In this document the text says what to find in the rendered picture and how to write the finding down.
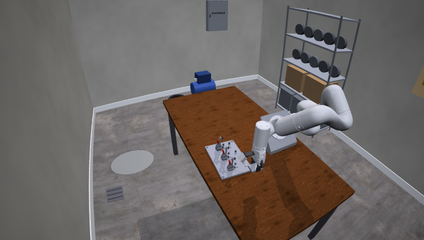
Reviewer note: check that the black toggle clamp with red handle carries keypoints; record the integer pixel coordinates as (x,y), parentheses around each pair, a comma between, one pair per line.
(230,166)

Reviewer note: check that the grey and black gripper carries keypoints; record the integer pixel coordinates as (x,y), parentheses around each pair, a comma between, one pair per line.
(258,158)

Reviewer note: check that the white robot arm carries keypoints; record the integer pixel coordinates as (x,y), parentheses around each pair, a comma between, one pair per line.
(333,111)

